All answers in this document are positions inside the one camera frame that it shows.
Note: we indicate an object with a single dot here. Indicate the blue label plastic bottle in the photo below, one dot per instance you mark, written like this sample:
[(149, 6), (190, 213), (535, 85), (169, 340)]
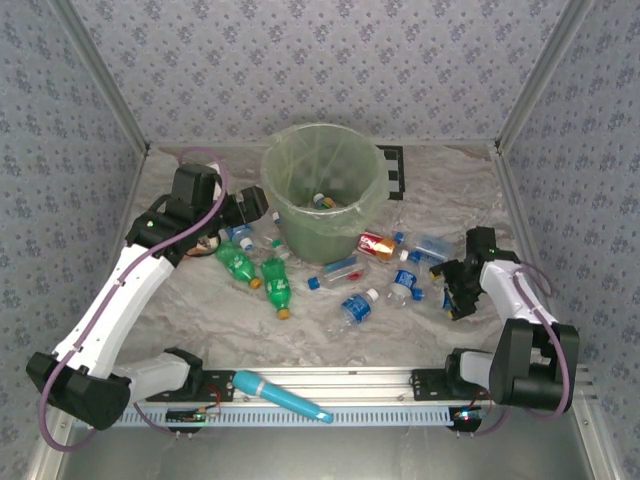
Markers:
[(444, 298)]

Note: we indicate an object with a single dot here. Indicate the small clear bottle blue label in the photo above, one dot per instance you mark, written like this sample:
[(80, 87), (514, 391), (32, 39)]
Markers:
[(276, 218)]

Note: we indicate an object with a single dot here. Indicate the blue label bottle white cap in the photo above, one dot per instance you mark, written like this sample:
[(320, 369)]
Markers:
[(239, 234), (356, 306)]

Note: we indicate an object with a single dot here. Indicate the clear bottle white cap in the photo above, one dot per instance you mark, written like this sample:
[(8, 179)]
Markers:
[(403, 256)]

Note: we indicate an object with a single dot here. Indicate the crushed clear bottle green cap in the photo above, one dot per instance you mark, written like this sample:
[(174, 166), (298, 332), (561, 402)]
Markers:
[(279, 247)]

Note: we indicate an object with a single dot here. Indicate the green bottle orange cap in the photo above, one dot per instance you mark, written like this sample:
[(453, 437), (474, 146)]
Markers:
[(235, 262), (276, 287)]

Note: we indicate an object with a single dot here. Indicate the red gold soda can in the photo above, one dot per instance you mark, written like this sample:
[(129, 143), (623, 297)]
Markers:
[(377, 246)]

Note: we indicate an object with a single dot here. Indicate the clear bottle red blue label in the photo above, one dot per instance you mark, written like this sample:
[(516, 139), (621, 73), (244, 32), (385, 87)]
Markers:
[(342, 272)]

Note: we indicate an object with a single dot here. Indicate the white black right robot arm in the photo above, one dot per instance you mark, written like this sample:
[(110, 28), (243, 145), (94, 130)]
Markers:
[(515, 295)]

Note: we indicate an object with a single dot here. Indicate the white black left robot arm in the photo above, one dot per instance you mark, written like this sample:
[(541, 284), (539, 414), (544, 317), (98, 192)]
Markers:
[(115, 310)]

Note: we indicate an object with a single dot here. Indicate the green plastic bin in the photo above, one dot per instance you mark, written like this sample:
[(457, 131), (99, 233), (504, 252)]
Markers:
[(315, 250)]

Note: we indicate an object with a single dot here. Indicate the bottle yellow green label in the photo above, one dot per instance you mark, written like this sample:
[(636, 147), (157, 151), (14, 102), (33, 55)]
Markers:
[(324, 201)]

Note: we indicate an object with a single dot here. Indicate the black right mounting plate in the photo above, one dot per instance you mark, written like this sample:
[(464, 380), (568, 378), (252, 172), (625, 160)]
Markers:
[(425, 382)]

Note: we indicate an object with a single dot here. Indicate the black mounting plate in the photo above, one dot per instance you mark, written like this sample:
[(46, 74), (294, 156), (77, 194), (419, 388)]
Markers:
[(425, 382), (225, 380)]

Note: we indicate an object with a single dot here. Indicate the black white calibration card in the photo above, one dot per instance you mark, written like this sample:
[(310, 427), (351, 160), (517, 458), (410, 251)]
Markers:
[(397, 197)]

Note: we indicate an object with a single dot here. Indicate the right circuit board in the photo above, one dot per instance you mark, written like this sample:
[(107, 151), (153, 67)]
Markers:
[(465, 415)]

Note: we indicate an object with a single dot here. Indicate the circuit board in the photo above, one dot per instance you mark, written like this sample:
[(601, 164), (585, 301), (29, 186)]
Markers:
[(465, 415), (192, 415)]

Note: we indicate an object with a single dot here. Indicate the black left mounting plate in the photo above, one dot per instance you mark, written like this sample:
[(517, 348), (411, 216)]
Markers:
[(225, 380)]

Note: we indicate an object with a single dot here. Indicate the teal blue cylindrical tool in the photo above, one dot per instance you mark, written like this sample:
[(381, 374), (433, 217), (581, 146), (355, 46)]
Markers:
[(265, 390)]

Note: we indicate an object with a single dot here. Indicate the grey metal tray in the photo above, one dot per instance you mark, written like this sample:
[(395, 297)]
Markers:
[(320, 455)]

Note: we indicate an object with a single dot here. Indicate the left circuit board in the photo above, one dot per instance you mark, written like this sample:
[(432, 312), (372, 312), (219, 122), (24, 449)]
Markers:
[(192, 415)]

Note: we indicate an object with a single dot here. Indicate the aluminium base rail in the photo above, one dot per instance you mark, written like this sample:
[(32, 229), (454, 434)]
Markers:
[(350, 382)]

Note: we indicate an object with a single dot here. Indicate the aluminium frame post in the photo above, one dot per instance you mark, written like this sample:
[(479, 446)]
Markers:
[(541, 75), (103, 75)]

